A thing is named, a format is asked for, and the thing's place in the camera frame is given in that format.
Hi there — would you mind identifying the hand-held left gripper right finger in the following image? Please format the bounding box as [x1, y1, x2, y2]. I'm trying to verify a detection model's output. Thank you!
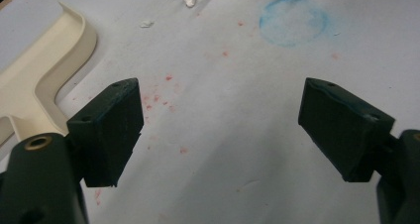
[297, 76, 396, 183]

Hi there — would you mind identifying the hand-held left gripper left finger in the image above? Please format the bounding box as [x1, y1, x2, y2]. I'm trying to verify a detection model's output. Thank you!
[66, 77, 146, 188]

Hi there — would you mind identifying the cream plastic dustpan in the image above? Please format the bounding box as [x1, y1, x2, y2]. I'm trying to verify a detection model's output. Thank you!
[0, 1, 98, 146]

